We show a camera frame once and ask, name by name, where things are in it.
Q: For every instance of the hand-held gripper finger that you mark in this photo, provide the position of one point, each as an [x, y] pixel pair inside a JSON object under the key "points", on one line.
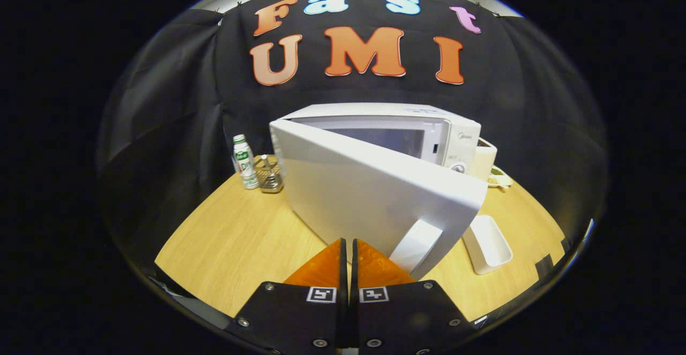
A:
{"points": [[343, 274], [355, 274]]}

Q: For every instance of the white microwave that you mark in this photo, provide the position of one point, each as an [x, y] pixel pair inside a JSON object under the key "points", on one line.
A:
{"points": [[348, 183]]}

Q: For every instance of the white rectangular dish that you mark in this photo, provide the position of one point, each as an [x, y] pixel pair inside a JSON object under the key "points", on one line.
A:
{"points": [[490, 245]]}

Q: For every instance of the white bottle green label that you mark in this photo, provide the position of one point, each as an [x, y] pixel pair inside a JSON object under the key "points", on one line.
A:
{"points": [[246, 164]]}

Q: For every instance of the cream box appliance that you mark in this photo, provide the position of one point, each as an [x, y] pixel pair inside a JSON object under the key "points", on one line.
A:
{"points": [[484, 159]]}

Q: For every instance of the large black tape strip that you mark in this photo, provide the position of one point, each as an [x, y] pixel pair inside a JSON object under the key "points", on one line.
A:
{"points": [[544, 266]]}

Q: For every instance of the small black tape strip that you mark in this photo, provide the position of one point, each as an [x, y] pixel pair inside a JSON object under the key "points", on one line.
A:
{"points": [[566, 243]]}

